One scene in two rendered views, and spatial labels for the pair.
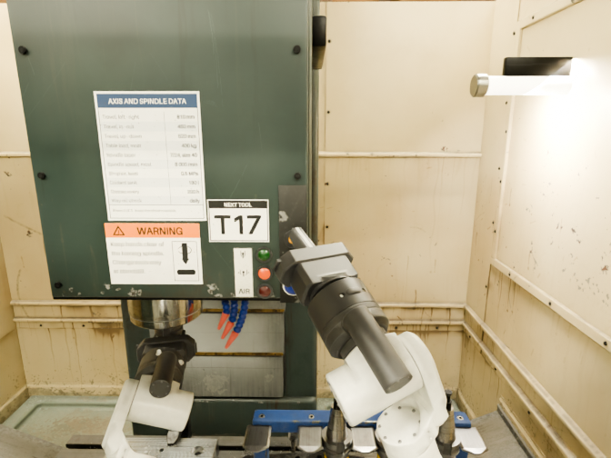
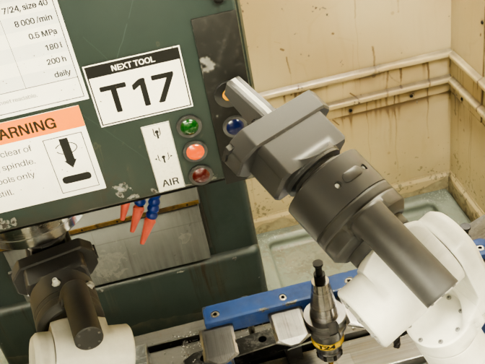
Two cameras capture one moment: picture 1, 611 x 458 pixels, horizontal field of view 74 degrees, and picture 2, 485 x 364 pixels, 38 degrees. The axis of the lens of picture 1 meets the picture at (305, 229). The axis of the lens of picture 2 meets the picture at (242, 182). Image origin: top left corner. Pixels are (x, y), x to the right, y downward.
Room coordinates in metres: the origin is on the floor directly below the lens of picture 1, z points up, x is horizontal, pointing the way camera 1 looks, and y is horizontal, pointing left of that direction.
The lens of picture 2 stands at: (0.00, 0.08, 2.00)
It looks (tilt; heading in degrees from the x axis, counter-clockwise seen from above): 35 degrees down; 355
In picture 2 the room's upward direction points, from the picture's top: 11 degrees counter-clockwise
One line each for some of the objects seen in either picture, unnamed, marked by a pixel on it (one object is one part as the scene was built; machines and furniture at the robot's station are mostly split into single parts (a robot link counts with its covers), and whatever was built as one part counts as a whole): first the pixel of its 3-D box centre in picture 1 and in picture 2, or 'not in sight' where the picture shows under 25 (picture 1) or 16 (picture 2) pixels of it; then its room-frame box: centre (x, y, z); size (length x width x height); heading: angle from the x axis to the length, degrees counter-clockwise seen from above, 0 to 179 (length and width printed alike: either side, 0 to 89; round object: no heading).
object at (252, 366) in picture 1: (217, 330); (89, 193); (1.30, 0.31, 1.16); 0.48 x 0.05 x 0.51; 89
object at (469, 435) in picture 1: (470, 441); not in sight; (0.72, -0.34, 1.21); 0.07 x 0.05 x 0.01; 179
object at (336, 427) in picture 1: (336, 420); (322, 297); (0.72, -0.06, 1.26); 0.04 x 0.04 x 0.07
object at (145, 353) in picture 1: (164, 361); (60, 286); (0.76, 0.29, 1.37); 0.13 x 0.12 x 0.10; 101
